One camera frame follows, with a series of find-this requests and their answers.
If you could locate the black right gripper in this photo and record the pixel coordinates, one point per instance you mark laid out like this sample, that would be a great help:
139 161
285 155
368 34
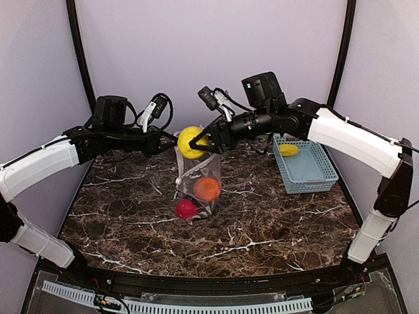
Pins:
217 137

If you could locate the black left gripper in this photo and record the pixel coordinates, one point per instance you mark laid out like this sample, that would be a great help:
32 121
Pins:
156 144

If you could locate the clear zip top bag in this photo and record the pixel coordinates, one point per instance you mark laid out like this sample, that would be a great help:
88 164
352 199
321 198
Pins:
190 170

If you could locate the orange fruit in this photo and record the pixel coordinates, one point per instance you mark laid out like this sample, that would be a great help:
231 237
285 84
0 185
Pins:
207 189

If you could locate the red apple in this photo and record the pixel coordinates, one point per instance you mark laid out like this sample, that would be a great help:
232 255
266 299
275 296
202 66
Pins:
186 209

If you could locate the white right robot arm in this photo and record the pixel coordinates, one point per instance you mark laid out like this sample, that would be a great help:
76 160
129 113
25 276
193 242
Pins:
382 160

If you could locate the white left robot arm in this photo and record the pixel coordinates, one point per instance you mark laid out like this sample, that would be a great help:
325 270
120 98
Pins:
40 173

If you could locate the light blue perforated basket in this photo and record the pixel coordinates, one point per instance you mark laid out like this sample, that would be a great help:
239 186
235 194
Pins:
309 171

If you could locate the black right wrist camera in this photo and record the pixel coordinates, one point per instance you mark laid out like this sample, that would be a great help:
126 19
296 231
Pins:
217 100

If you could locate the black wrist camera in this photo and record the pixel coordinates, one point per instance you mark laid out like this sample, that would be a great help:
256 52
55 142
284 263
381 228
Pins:
153 111
217 100

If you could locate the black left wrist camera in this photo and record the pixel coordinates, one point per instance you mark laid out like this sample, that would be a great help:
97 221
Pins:
153 111

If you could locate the black front rail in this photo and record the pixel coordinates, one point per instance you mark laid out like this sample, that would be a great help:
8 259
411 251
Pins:
307 283

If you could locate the black frame post left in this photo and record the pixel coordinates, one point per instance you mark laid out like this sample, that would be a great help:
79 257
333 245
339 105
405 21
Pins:
79 49

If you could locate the black frame post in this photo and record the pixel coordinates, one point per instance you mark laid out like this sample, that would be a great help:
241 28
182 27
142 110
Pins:
343 51
79 49

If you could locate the light blue cable duct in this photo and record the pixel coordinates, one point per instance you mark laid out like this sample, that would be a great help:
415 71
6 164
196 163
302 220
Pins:
167 303

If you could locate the black frame post right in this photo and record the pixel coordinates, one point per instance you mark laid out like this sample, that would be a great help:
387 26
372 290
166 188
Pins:
343 51

